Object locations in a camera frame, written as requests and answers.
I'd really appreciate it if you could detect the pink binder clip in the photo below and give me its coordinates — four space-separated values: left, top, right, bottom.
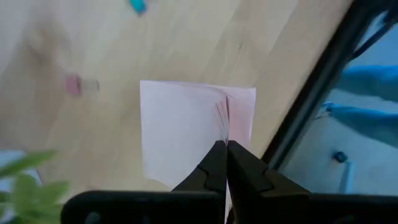
64 73 100 96

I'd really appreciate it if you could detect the pink sticky note pad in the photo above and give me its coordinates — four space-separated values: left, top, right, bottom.
139 80 257 191

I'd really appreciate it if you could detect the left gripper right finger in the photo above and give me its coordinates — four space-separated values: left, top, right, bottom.
227 139 398 224

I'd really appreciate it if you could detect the green potted plant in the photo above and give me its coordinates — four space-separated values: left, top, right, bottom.
0 149 71 224

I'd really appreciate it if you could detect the office chair base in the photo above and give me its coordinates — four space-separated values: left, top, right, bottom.
322 64 398 149

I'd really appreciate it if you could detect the teal binder clip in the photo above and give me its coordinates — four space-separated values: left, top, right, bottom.
129 0 147 16

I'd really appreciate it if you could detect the black aluminium table frame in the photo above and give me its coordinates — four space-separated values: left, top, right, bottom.
261 0 398 170

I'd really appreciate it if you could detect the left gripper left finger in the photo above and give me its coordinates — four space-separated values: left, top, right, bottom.
60 139 228 224

